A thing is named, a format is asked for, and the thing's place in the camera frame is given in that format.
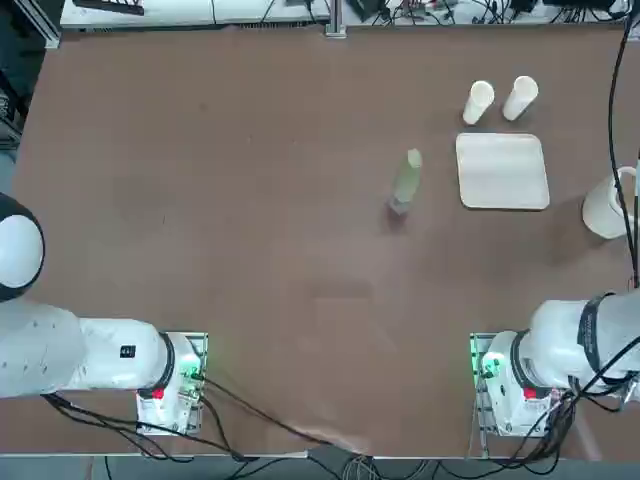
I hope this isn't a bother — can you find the white disposable paper cup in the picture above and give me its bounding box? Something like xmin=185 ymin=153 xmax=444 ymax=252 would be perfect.
xmin=502 ymin=74 xmax=540 ymax=122
xmin=462 ymin=80 xmax=496 ymax=125

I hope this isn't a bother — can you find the white square mat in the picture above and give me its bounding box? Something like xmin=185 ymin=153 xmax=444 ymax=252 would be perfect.
xmin=454 ymin=131 xmax=551 ymax=211

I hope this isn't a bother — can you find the clear bottle with green liquid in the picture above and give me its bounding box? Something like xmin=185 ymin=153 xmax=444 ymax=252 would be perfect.
xmin=388 ymin=148 xmax=424 ymax=217

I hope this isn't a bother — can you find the black power adapter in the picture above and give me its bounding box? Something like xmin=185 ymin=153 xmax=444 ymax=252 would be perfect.
xmin=347 ymin=0 xmax=386 ymax=21

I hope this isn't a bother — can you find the white workbench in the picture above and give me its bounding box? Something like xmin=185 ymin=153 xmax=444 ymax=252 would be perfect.
xmin=59 ymin=0 xmax=632 ymax=27

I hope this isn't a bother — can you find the black power strip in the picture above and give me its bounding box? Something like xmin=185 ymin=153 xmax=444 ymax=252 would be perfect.
xmin=73 ymin=0 xmax=146 ymax=15

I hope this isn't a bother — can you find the black base cable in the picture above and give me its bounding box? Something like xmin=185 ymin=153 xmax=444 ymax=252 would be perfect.
xmin=39 ymin=393 xmax=246 ymax=462
xmin=199 ymin=374 xmax=351 ymax=451

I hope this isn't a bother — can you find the aluminium frame post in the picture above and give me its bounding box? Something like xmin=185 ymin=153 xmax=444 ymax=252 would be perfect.
xmin=324 ymin=0 xmax=347 ymax=37

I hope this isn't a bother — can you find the coiled white cable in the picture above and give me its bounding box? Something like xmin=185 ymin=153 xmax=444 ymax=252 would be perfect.
xmin=342 ymin=453 xmax=381 ymax=480

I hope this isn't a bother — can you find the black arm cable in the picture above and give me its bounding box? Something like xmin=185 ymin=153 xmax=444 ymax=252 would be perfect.
xmin=607 ymin=0 xmax=640 ymax=291

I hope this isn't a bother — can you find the aluminium frame rail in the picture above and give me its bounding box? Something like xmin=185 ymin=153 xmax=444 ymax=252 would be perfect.
xmin=27 ymin=0 xmax=62 ymax=50

